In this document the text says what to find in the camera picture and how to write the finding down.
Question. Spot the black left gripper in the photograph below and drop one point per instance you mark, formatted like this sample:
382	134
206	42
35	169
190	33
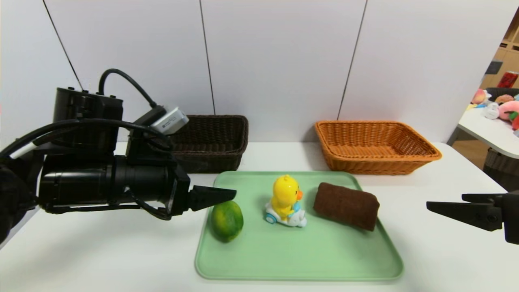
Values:
179	191

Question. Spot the white plush toy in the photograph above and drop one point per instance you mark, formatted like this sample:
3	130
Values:
492	110

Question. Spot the dark small sign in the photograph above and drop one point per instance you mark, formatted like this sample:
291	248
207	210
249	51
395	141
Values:
494	67

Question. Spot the green lime fruit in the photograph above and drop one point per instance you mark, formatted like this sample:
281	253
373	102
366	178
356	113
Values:
227	221

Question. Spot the orange wicker basket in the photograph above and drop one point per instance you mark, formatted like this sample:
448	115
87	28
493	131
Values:
373	140

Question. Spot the dark wicker bin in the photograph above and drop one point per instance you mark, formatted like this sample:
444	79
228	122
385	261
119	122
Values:
502	170

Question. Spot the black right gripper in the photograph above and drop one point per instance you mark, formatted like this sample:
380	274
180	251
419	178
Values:
511	217

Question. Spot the yellow duck scooter toy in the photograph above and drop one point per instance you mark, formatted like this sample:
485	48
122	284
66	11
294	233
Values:
284	194

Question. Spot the red drink can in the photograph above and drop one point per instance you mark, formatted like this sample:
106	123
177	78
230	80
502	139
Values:
507	80

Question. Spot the black storage basket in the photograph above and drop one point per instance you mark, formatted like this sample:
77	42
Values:
496	90

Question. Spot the dark brown wicker basket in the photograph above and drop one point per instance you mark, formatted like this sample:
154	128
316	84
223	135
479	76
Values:
215	138

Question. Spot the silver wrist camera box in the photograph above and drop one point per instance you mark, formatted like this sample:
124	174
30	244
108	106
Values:
170	121

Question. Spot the brown towel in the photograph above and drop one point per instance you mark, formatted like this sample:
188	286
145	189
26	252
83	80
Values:
344	205

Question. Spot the pink peach plush toy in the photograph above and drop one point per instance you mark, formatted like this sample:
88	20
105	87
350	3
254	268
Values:
479	96

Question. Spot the light green plastic tray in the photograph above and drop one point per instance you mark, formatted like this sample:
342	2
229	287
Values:
316	251

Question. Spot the wooden shelf unit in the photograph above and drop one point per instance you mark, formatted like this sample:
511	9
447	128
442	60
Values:
511	56

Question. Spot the white side table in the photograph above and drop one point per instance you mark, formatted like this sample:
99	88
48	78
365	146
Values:
486	129

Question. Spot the red strawberry plush toy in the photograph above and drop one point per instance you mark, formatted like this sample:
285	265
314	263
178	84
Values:
516	121

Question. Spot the brown plush toy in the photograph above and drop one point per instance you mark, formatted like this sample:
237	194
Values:
505	99

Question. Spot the large pink plush toy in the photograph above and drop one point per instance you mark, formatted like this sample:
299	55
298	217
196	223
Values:
510	109

